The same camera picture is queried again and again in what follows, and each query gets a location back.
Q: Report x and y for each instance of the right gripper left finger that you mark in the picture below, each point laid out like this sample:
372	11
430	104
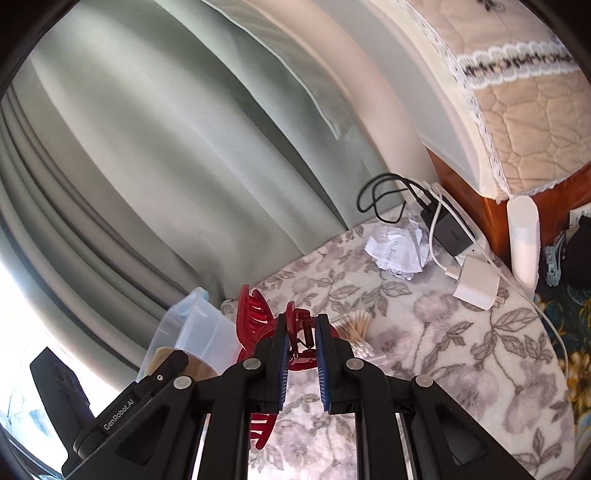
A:
277	355

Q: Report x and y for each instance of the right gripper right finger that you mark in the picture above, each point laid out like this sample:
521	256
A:
332	353

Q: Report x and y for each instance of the red hair claw clip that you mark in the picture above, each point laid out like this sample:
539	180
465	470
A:
289	339

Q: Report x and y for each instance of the brown packing tape roll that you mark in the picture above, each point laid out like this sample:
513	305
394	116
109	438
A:
180	363

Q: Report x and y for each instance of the cotton swab packet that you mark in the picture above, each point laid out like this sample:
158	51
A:
354	327

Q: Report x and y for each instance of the clear plastic storage bin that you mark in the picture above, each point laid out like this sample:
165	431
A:
198	328

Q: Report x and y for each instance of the crumpled white paper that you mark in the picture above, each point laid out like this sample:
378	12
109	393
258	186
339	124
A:
400	249

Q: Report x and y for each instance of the white charger plug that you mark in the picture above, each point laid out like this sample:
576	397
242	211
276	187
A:
478	283

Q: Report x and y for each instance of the floral table cloth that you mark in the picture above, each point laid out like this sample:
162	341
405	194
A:
498	364

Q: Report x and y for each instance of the black power adapter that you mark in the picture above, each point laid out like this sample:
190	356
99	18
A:
450	234

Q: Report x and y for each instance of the wooden furniture corner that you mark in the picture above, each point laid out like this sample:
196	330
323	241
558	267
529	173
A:
506	221

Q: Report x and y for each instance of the white cylinder bottle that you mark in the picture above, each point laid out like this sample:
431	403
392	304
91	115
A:
524	233

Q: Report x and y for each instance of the grey green curtain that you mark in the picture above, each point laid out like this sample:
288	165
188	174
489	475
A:
152	147

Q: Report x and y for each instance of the beige quilted cover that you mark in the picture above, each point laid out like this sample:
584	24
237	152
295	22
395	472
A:
519	98

